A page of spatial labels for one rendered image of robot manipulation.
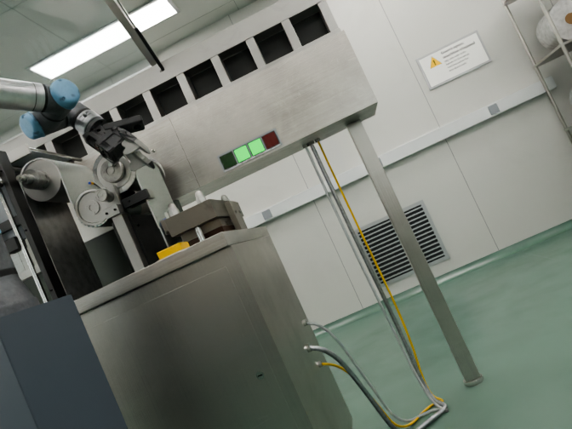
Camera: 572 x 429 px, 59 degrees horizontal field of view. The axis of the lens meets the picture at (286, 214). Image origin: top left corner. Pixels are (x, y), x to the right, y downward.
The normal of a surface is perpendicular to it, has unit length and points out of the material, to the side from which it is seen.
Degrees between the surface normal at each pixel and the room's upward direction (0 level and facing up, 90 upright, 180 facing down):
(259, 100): 90
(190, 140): 90
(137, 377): 90
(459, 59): 90
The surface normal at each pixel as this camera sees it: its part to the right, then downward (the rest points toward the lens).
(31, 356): 0.84, -0.40
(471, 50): -0.13, 0.00
